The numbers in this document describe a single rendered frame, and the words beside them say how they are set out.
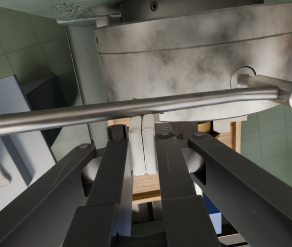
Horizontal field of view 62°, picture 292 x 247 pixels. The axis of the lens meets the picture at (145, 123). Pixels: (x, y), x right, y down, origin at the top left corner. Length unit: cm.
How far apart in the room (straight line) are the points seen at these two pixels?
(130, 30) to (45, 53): 128
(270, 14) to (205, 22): 7
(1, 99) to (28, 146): 17
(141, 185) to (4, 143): 43
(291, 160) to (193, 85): 191
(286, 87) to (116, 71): 20
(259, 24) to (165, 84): 12
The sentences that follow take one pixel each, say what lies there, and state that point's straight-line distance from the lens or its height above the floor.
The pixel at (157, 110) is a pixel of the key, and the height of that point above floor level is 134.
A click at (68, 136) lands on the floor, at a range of 167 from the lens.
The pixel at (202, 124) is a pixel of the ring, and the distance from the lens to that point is 45.
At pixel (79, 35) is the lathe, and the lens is 97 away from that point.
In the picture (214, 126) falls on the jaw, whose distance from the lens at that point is 46.
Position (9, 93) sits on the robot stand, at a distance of 84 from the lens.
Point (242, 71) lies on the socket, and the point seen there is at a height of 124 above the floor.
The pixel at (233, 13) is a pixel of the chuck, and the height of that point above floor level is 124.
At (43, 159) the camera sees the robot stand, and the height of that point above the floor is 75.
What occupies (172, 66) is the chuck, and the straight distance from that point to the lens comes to 29.
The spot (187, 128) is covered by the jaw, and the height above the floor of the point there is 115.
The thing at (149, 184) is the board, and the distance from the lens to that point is 76.
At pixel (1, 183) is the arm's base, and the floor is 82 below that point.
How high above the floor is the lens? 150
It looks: 69 degrees down
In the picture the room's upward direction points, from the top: 163 degrees clockwise
